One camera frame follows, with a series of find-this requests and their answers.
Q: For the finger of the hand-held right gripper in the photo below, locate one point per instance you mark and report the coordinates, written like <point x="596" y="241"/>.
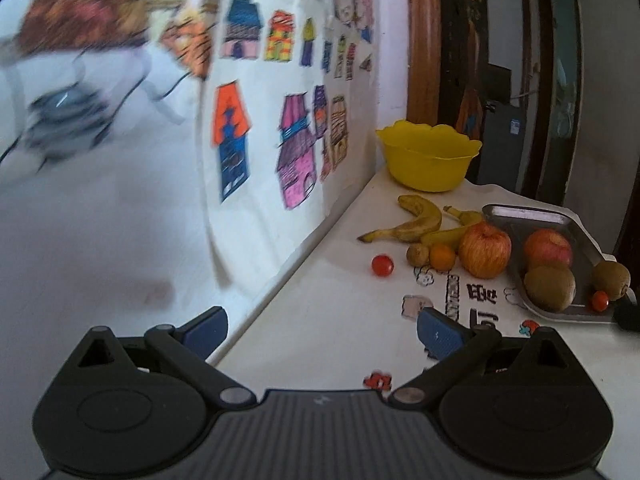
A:
<point x="627" y="314"/>

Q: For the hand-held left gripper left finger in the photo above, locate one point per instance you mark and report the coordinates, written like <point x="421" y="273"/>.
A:
<point x="206" y="334"/>

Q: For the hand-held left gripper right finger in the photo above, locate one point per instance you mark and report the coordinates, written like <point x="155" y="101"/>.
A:
<point x="440" y="336"/>

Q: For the cherry tomato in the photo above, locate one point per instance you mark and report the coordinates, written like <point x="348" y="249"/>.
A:
<point x="382" y="265"/>
<point x="600" y="301"/>

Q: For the small orange kumquat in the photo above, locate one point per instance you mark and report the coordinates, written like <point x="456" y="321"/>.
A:
<point x="443" y="256"/>

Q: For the small brown kiwi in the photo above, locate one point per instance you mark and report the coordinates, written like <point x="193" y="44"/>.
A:
<point x="417" y="254"/>

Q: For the orange-red striped apple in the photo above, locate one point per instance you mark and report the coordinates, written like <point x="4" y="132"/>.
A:
<point x="485" y="251"/>

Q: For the red apple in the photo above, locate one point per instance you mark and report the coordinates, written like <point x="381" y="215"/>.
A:
<point x="547" y="247"/>

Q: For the metal tray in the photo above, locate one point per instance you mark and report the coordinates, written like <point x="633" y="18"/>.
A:
<point x="520" y="220"/>

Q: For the houses drawing paper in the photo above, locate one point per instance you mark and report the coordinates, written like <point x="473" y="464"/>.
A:
<point x="260" y="185"/>

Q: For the yellow plastic bowl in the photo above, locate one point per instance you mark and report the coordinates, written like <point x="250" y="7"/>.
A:
<point x="425" y="170"/>

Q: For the grey refrigerator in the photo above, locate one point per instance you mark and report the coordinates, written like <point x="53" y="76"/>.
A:
<point x="502" y="150"/>

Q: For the black box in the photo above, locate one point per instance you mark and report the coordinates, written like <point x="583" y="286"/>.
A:
<point x="498" y="82"/>

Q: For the dark door with figure poster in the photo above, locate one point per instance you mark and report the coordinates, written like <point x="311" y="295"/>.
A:
<point x="465" y="60"/>

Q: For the large coloured figure drawing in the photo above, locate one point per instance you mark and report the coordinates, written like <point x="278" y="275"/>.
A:
<point x="100" y="20"/>

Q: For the dark far door frame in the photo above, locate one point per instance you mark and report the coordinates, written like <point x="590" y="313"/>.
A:
<point x="542" y="110"/>

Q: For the wooden door frame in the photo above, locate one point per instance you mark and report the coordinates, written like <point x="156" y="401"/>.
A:
<point x="422" y="45"/>

